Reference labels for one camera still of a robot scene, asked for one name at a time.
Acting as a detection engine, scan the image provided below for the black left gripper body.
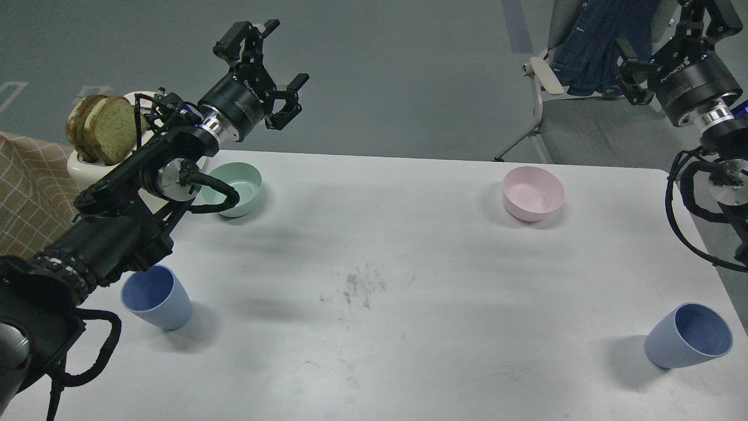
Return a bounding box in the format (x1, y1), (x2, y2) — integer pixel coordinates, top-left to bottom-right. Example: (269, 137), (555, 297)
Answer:
(198, 75), (285, 142)

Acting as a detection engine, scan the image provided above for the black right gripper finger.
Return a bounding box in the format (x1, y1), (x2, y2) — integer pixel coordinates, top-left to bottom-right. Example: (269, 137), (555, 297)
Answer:
(678, 1), (744, 51)
(615, 38), (662, 106)

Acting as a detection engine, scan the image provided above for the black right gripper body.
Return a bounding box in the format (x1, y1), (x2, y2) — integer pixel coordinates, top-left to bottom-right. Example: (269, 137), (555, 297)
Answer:
(647, 36), (741, 127)

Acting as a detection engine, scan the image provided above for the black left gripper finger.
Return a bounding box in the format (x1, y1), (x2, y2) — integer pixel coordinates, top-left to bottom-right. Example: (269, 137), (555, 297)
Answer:
(213, 19), (280, 77)
(264, 74), (310, 130)

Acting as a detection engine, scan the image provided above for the blue cup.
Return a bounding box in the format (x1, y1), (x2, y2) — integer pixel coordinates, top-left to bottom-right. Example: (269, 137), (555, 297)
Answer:
(644, 303), (733, 370)
(120, 264), (193, 331)

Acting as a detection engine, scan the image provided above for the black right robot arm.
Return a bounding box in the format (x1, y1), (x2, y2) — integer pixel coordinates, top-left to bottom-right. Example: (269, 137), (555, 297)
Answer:
(615, 1), (747, 272)

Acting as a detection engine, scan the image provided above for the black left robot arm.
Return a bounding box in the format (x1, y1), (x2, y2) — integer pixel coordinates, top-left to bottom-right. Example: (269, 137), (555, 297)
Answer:
(2, 19), (309, 420)

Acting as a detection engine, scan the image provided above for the blue denim jacket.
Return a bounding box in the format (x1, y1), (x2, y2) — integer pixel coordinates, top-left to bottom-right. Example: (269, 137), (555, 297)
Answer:
(550, 1), (660, 98)

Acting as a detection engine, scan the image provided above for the green bowl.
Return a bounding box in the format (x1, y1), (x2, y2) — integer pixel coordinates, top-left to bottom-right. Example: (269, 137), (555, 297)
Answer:
(209, 162), (264, 218)

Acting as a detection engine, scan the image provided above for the grey office chair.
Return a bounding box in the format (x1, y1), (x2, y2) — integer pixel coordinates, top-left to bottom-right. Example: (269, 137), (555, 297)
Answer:
(494, 1), (684, 170)

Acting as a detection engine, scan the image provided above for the front bread slice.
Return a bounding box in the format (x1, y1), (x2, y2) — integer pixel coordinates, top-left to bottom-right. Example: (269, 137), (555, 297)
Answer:
(82, 96), (148, 165)

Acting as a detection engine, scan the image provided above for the bread slice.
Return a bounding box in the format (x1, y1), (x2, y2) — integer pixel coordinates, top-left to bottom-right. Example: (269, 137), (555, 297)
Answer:
(82, 96), (148, 165)
(65, 94), (108, 163)

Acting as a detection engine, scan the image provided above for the pink bowl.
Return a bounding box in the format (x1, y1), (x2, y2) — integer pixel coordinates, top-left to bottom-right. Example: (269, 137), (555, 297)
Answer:
(501, 165), (566, 223)

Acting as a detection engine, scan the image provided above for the back bread slice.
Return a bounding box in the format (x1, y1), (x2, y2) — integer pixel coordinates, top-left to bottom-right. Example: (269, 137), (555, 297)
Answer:
(65, 94), (108, 163)

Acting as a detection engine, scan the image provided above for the cream toaster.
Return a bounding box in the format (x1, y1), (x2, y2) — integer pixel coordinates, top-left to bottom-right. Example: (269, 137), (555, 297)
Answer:
(64, 91), (166, 212)

